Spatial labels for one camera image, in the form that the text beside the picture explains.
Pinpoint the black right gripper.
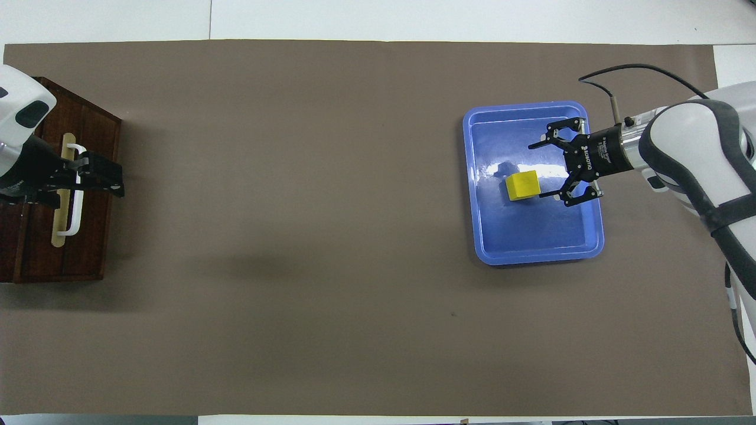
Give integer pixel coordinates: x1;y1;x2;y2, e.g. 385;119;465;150
527;116;634;208

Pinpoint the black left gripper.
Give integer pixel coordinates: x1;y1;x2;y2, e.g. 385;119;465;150
0;136;126;205

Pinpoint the yellow cube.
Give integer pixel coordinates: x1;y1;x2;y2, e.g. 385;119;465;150
505;170;541;202

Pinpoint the dark wooden drawer cabinet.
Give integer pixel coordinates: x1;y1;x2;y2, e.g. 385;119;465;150
0;76;123;284

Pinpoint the blue plastic tray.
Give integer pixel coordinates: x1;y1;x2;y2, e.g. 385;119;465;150
462;100;605;266

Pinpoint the brown table mat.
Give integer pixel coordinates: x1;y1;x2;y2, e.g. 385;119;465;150
0;40;752;417

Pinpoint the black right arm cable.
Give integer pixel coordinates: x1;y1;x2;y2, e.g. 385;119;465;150
578;63;709;128

